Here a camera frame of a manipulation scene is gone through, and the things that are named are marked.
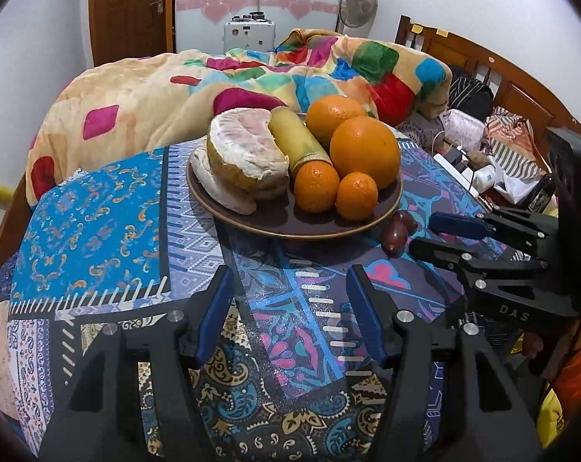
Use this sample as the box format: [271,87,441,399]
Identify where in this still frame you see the grey pillow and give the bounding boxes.
[396,101,450,147]

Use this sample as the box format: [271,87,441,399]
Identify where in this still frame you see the large orange with sticker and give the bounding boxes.
[329,116,401,191]

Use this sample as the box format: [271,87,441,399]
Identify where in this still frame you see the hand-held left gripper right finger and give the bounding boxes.
[346,264,544,462]

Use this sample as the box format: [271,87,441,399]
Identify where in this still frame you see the black bag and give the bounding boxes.
[447,74,494,121]

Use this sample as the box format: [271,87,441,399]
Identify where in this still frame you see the purple round plate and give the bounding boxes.
[186,113,403,240]

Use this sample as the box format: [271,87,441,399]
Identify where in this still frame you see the wooden bed headboard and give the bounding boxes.
[395,15,581,140]

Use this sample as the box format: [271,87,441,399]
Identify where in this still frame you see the patterned blue bedspread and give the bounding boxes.
[0,137,527,462]

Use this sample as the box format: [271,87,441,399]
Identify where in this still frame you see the dark glass bottle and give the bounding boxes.
[531,173,558,213]

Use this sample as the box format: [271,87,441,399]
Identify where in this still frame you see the small mandarin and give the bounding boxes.
[336,172,379,222]

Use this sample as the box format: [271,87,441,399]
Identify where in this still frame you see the colourful patchwork blanket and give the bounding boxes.
[26,29,454,208]

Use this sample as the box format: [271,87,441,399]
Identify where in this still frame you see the pink patterned pouch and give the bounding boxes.
[439,108,486,147]

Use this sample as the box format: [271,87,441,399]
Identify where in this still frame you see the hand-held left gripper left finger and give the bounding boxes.
[39,264,236,462]

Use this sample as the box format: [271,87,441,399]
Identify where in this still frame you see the standing electric fan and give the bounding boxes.
[336,0,379,34]

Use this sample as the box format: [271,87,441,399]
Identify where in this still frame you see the pink pomelo segment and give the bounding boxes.
[190,147,260,216]

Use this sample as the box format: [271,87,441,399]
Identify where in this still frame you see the dark red jujube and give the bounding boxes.
[381,224,410,257]
[391,210,419,234]

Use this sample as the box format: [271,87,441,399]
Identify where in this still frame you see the brown wooden door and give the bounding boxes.
[88,0,176,65]

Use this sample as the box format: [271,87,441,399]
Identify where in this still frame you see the white boxy appliance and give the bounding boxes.
[223,12,277,54]

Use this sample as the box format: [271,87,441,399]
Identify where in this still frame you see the pomelo chunk with yellow peel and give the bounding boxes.
[207,108,290,203]

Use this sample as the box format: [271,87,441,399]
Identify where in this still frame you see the white plastic bottle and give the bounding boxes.
[471,164,500,193]

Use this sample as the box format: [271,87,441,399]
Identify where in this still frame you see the medium mandarin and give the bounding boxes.
[293,160,341,214]

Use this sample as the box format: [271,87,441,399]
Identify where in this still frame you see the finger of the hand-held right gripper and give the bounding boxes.
[427,206,561,256]
[408,236,551,282]

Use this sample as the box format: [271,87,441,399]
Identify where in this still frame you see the yellow-green banana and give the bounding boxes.
[270,107,334,179]

